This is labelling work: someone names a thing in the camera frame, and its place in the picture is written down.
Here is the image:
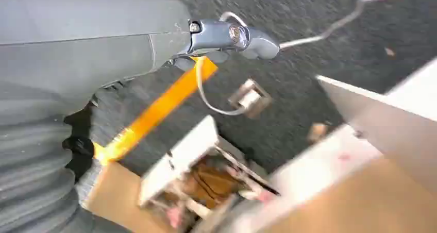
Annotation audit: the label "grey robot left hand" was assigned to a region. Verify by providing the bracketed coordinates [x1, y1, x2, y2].
[0, 0, 281, 127]

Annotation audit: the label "yellow floor tape strip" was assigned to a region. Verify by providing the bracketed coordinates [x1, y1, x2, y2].
[93, 56, 219, 167]

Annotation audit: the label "open cardboard box white flap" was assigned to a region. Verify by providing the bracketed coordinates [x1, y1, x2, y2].
[83, 114, 281, 233]

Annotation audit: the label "small white socket box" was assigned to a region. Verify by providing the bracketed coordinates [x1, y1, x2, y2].
[228, 78, 273, 120]

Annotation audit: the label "tan paper piece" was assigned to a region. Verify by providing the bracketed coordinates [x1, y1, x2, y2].
[306, 122, 330, 144]

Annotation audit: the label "large cardboard box white flaps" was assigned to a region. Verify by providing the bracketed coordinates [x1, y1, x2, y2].
[205, 56, 437, 233]

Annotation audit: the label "short white cable loop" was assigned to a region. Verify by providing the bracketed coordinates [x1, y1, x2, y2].
[195, 56, 247, 117]

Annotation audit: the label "long white cable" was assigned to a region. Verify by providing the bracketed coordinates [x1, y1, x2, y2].
[218, 0, 437, 51]

